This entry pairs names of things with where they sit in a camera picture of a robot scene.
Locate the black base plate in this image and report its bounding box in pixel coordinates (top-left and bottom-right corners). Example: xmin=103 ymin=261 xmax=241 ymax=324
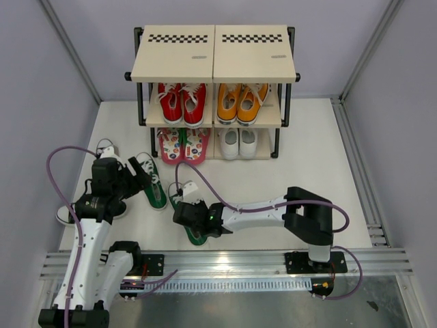
xmin=134 ymin=254 xmax=165 ymax=277
xmin=284 ymin=251 xmax=348 ymax=274

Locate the right red sneaker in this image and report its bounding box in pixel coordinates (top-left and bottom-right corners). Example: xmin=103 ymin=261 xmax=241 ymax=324
xmin=182 ymin=83 xmax=207 ymax=128

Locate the yellow sneaker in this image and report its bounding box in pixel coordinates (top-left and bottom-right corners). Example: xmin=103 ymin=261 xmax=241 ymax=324
xmin=216 ymin=83 xmax=242 ymax=124
xmin=237 ymin=83 xmax=270 ymax=126

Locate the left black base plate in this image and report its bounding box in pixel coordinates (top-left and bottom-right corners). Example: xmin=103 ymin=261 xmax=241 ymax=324
xmin=134 ymin=254 xmax=165 ymax=277

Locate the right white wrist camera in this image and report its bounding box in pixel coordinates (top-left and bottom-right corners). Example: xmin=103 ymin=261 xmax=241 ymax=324
xmin=176 ymin=180 xmax=202 ymax=204

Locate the left red sneaker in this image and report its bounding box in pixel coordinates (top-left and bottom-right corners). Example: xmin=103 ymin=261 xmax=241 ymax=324
xmin=155 ymin=83 xmax=182 ymax=124

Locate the red sneaker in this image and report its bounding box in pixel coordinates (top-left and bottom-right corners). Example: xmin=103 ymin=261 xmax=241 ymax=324
xmin=182 ymin=83 xmax=207 ymax=128
xmin=155 ymin=83 xmax=182 ymax=124

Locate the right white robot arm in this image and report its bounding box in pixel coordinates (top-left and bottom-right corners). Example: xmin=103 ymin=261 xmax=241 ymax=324
xmin=173 ymin=187 xmax=334 ymax=273

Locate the aluminium mounting rail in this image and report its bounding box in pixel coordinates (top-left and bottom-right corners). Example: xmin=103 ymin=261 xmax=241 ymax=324
xmin=39 ymin=249 xmax=414 ymax=281

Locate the sideways black sneaker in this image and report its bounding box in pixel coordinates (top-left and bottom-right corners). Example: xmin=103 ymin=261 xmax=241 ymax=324
xmin=55 ymin=203 xmax=128 ymax=227

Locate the right controller board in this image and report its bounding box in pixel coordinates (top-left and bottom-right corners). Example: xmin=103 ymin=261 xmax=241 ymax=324
xmin=310 ymin=279 xmax=334 ymax=299

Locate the slotted grey cable duct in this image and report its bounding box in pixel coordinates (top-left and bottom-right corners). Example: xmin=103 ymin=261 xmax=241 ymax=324
xmin=142 ymin=277 xmax=311 ymax=293

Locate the left controller board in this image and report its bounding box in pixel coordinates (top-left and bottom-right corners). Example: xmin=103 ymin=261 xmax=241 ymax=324
xmin=119 ymin=281 xmax=145 ymax=298

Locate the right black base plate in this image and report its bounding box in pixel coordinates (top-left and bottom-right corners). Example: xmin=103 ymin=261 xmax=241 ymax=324
xmin=284 ymin=251 xmax=348 ymax=274

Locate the controller board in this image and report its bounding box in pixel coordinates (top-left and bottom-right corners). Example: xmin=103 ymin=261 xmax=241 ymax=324
xmin=119 ymin=281 xmax=145 ymax=298
xmin=310 ymin=279 xmax=334 ymax=299

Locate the green sneaker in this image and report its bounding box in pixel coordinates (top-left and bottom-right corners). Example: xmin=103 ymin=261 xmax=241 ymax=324
xmin=136 ymin=152 xmax=167 ymax=210
xmin=167 ymin=182 xmax=207 ymax=247

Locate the left yellow sneaker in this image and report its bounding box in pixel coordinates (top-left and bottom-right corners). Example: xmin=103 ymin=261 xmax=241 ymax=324
xmin=216 ymin=83 xmax=242 ymax=124

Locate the pink flip-flop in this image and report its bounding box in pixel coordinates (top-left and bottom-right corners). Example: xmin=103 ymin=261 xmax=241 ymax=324
xmin=158 ymin=128 xmax=184 ymax=165
xmin=184 ymin=128 xmax=210 ymax=165

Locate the right yellow sneaker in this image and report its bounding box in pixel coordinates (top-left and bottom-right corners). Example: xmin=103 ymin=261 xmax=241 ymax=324
xmin=237 ymin=83 xmax=270 ymax=126

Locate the beige black shoe shelf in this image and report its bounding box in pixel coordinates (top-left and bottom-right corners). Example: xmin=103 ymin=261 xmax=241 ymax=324
xmin=124 ymin=25 xmax=300 ymax=159

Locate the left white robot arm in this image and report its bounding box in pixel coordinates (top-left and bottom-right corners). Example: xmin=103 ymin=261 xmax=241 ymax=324
xmin=38 ymin=157 xmax=152 ymax=327

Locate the white sneaker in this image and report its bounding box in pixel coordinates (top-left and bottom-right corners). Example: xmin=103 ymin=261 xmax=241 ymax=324
xmin=239 ymin=128 xmax=258 ymax=159
xmin=218 ymin=128 xmax=239 ymax=160

